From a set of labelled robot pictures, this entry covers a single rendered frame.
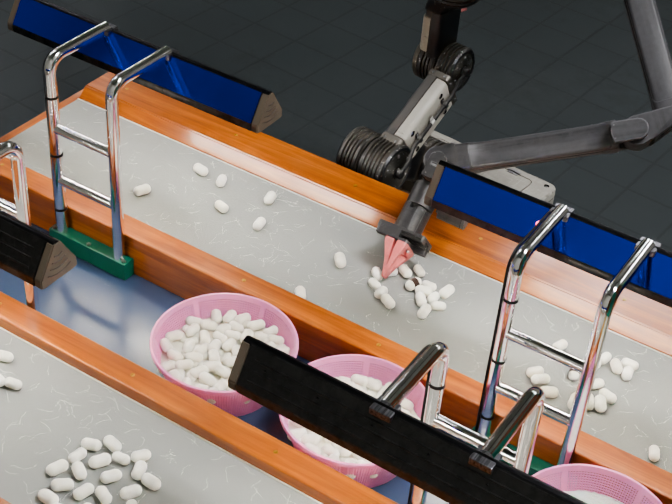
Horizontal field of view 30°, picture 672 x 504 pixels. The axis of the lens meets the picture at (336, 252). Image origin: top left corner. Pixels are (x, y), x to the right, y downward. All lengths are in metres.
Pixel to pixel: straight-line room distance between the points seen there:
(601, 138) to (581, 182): 1.75
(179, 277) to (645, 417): 0.92
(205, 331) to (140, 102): 0.78
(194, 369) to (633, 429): 0.78
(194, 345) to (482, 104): 2.41
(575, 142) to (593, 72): 2.39
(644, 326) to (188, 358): 0.86
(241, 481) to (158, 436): 0.17
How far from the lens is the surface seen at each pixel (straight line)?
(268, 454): 2.07
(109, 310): 2.47
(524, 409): 1.69
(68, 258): 1.97
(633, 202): 4.15
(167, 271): 2.48
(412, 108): 2.81
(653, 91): 2.47
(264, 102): 2.29
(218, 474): 2.08
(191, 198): 2.65
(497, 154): 2.45
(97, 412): 2.18
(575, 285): 2.49
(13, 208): 2.26
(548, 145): 2.45
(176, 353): 2.27
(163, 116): 2.87
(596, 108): 4.61
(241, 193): 2.67
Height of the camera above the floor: 2.29
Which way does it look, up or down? 38 degrees down
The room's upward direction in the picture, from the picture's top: 5 degrees clockwise
